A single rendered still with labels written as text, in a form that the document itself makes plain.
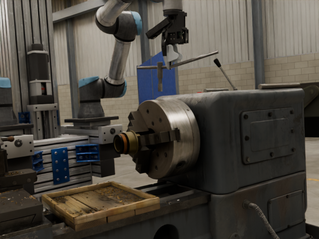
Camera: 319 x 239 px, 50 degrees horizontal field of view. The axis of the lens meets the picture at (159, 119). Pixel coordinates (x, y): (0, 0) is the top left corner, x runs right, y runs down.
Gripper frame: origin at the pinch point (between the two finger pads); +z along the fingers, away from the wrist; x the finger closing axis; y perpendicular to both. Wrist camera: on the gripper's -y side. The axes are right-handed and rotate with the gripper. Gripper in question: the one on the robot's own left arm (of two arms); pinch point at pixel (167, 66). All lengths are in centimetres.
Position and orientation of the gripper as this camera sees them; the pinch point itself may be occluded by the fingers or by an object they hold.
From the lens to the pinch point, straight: 133.4
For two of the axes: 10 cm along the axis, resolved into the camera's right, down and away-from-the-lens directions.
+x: 4.4, -1.2, 8.9
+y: 9.0, 0.5, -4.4
